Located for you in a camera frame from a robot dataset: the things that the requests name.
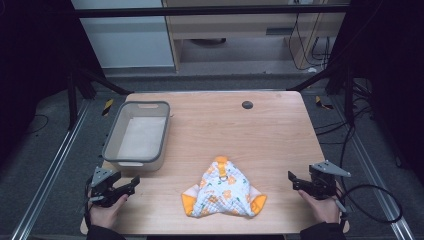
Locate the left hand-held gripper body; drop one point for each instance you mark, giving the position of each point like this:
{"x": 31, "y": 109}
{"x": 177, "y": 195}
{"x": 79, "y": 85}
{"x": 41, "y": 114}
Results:
{"x": 101, "y": 186}

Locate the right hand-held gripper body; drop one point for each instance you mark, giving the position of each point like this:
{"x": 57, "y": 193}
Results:
{"x": 322, "y": 181}

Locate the white bin with grey rim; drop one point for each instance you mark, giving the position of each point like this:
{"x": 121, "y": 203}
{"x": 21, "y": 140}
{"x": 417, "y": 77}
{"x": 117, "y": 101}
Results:
{"x": 140, "y": 136}

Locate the white floral quilted cloth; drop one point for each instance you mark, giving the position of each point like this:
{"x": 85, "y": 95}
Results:
{"x": 224, "y": 188}

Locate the person's right hand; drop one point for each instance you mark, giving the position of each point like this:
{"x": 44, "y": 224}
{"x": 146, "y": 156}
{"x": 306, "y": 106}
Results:
{"x": 321, "y": 208}

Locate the person's left hand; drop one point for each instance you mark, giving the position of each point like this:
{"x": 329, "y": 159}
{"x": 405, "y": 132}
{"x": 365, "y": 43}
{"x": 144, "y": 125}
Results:
{"x": 106, "y": 215}

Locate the yellow black hazard tape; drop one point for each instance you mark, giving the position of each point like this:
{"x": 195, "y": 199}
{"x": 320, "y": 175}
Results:
{"x": 321, "y": 102}
{"x": 107, "y": 107}

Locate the black metal stand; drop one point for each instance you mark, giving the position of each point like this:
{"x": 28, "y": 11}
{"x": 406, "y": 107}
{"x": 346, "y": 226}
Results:
{"x": 346, "y": 90}
{"x": 75, "y": 96}

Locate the dark curtain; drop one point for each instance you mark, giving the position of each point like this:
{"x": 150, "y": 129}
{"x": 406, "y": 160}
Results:
{"x": 390, "y": 66}
{"x": 36, "y": 60}

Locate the white cabinet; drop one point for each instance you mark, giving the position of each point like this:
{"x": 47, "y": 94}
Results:
{"x": 126, "y": 36}

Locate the light wooden desk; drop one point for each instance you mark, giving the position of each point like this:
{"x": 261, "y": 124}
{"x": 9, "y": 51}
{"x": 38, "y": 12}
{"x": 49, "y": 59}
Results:
{"x": 233, "y": 30}

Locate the black horizontal bar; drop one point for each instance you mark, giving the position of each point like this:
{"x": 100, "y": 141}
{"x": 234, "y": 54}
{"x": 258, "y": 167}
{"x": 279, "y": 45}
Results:
{"x": 200, "y": 11}

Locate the aluminium floor rail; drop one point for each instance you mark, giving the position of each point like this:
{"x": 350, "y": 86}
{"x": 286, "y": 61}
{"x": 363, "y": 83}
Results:
{"x": 50, "y": 170}
{"x": 380, "y": 180}

